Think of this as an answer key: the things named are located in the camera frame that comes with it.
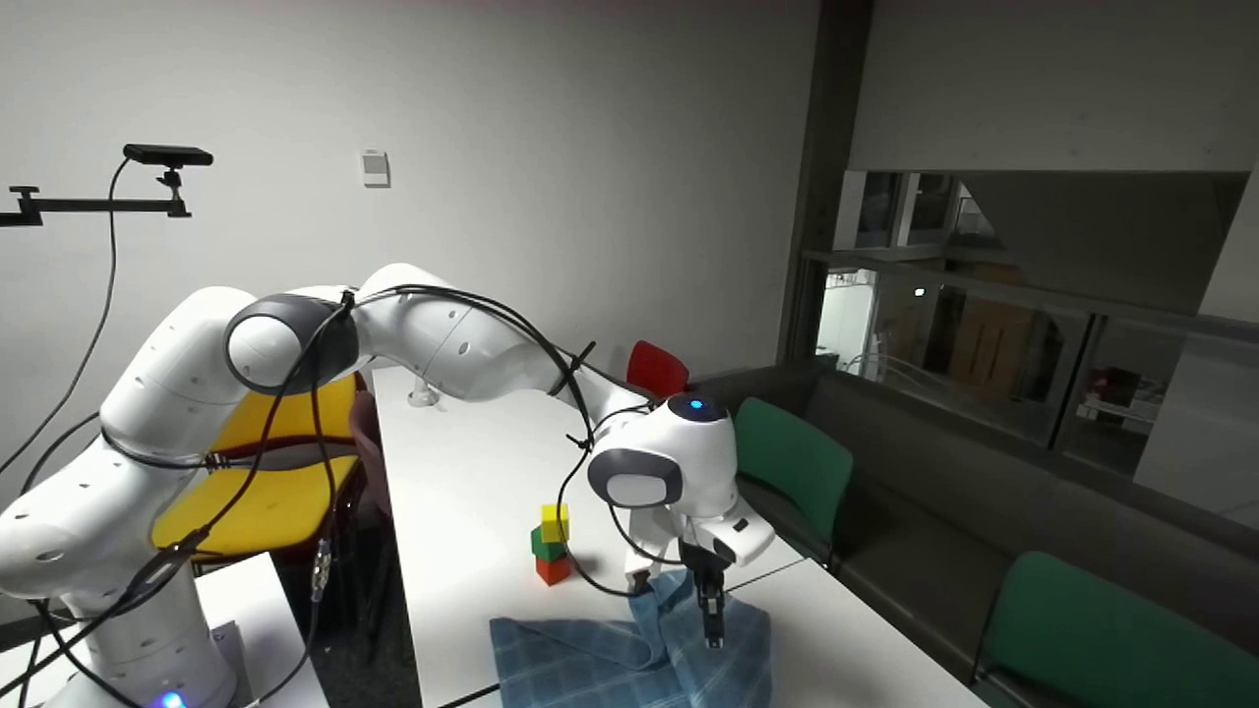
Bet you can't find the yellow chair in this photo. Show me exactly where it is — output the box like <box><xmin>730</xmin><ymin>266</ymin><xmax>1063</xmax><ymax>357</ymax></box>
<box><xmin>145</xmin><ymin>369</ymin><xmax>367</xmax><ymax>561</ymax></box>

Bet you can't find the black camera cable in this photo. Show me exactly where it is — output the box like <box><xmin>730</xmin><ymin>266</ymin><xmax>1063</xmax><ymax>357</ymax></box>
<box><xmin>0</xmin><ymin>156</ymin><xmax>128</xmax><ymax>479</ymax></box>

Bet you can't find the green chair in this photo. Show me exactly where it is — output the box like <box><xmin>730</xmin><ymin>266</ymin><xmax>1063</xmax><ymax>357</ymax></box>
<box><xmin>974</xmin><ymin>547</ymin><xmax>1259</xmax><ymax>708</ymax></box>
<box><xmin>729</xmin><ymin>395</ymin><xmax>856</xmax><ymax>554</ymax></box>

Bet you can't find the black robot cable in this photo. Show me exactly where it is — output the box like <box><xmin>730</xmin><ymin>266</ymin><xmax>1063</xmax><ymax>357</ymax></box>
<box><xmin>0</xmin><ymin>280</ymin><xmax>683</xmax><ymax>708</ymax></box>

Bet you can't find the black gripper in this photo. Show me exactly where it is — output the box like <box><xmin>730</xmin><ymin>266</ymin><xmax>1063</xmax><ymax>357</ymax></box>
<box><xmin>675</xmin><ymin>531</ymin><xmax>741</xmax><ymax>649</ymax></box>

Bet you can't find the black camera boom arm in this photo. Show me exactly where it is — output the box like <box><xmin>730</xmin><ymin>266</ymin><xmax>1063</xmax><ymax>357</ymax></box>
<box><xmin>0</xmin><ymin>165</ymin><xmax>198</xmax><ymax>228</ymax></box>

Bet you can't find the glass interior window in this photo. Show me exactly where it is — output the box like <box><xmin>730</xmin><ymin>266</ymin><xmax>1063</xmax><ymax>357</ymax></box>
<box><xmin>811</xmin><ymin>171</ymin><xmax>1259</xmax><ymax>527</ymax></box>

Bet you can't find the green block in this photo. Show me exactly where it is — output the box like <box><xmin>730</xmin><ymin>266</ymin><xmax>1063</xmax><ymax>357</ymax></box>
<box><xmin>527</xmin><ymin>522</ymin><xmax>571</xmax><ymax>565</ymax></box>

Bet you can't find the black camera on boom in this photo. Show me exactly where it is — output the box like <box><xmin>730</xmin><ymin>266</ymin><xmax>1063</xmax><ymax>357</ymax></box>
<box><xmin>122</xmin><ymin>137</ymin><xmax>217</xmax><ymax>171</ymax></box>

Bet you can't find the red chair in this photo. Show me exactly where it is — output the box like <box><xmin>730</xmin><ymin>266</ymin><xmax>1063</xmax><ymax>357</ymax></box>
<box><xmin>621</xmin><ymin>340</ymin><xmax>695</xmax><ymax>405</ymax></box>

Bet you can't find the blue striped towel cloth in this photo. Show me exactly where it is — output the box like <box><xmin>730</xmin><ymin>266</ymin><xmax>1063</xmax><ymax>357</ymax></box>
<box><xmin>486</xmin><ymin>565</ymin><xmax>780</xmax><ymax>708</ymax></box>

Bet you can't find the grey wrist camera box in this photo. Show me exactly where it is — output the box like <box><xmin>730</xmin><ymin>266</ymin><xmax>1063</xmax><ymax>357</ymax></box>
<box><xmin>721</xmin><ymin>505</ymin><xmax>780</xmax><ymax>561</ymax></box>

